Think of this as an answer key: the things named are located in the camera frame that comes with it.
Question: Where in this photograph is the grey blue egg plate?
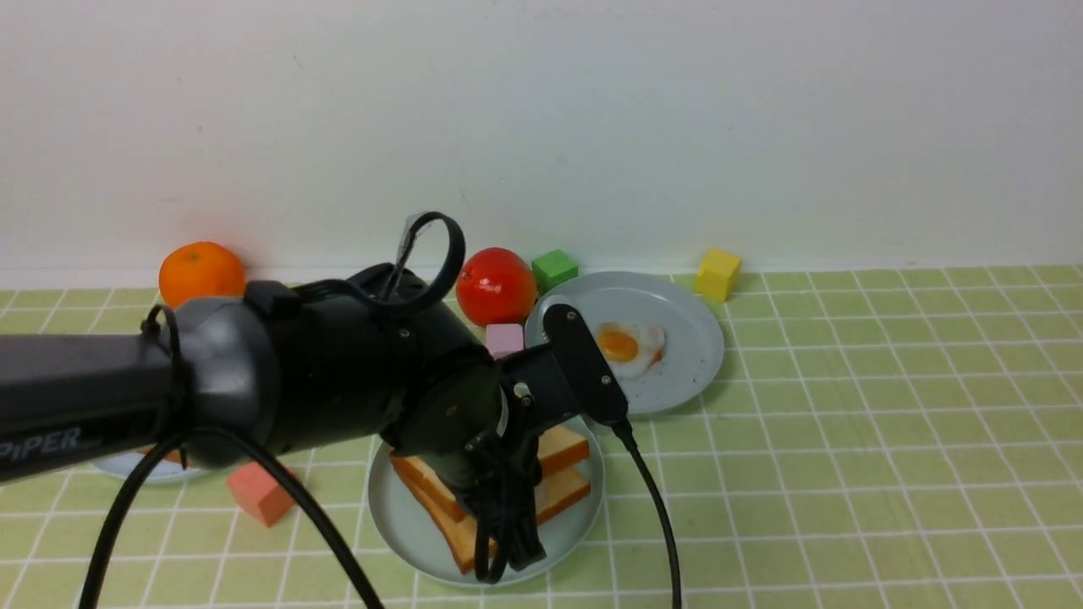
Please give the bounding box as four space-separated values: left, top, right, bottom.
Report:
525 272 725 415

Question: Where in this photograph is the left blue bread plate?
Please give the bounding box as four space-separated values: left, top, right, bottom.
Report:
89 448 208 485

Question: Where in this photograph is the toast slice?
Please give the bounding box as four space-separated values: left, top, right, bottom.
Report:
392 458 591 575
389 425 591 523

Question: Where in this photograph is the pink cube block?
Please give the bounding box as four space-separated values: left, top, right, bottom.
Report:
485 323 525 359

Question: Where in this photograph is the salmon red cube block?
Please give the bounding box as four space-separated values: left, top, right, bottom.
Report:
227 463 295 528

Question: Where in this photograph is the centre light blue plate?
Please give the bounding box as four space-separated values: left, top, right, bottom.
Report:
367 419 606 589

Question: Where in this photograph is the red tomato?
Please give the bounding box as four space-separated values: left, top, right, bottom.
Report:
455 247 538 327

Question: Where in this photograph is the orange fruit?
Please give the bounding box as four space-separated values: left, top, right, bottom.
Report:
158 239 246 309

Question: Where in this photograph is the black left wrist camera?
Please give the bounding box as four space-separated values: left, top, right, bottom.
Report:
542 302 630 431

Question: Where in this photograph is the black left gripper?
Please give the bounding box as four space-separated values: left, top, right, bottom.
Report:
406 344 593 584

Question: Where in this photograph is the rear fried egg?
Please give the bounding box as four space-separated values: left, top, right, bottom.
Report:
595 322 667 381

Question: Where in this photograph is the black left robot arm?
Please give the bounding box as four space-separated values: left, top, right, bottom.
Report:
3 264 627 584

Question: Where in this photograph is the yellow cube block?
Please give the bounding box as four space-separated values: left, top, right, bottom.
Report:
694 248 743 305

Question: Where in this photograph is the green cube block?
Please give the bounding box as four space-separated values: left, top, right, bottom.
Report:
531 250 580 294

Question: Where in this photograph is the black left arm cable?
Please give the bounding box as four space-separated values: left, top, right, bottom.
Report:
76 211 683 609

